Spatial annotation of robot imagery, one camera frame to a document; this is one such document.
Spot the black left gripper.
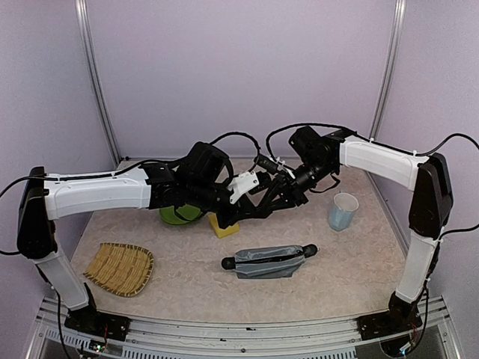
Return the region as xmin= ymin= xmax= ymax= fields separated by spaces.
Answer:
xmin=186 ymin=178 xmax=260 ymax=230

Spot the yellow sponge block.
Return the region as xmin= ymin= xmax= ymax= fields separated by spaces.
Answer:
xmin=209 ymin=214 xmax=240 ymax=239

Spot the grey zipper pouch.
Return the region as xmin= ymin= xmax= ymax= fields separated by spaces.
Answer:
xmin=221 ymin=244 xmax=319 ymax=280

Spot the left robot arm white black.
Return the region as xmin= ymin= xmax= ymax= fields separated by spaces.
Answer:
xmin=16 ymin=141 xmax=284 ymax=333

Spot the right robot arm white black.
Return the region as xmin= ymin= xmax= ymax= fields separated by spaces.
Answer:
xmin=288 ymin=123 xmax=454 ymax=332

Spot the light blue cup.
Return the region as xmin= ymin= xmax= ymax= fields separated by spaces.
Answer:
xmin=328 ymin=192 xmax=359 ymax=232

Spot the green plastic plate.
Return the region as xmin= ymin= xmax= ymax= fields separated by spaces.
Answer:
xmin=159 ymin=205 xmax=205 ymax=226

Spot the woven bamboo tray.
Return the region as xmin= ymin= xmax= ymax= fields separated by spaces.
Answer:
xmin=83 ymin=242 xmax=154 ymax=298

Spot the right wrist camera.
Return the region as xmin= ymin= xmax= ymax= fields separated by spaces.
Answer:
xmin=257 ymin=155 xmax=295 ymax=179

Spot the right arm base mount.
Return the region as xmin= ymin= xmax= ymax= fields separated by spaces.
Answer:
xmin=356 ymin=290 xmax=424 ymax=340

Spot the front aluminium rail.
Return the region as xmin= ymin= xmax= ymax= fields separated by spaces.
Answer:
xmin=25 ymin=297 xmax=465 ymax=358

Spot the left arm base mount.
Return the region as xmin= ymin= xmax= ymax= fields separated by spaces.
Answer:
xmin=64 ymin=283 xmax=130 ymax=342

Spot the right aluminium frame post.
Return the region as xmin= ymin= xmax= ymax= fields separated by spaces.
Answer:
xmin=367 ymin=0 xmax=407 ymax=140

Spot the aluminium frame post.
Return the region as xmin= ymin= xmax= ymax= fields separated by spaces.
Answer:
xmin=75 ymin=0 xmax=121 ymax=165
xmin=367 ymin=0 xmax=407 ymax=140

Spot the left aluminium frame post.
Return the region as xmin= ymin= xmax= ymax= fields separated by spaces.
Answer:
xmin=75 ymin=0 xmax=121 ymax=165

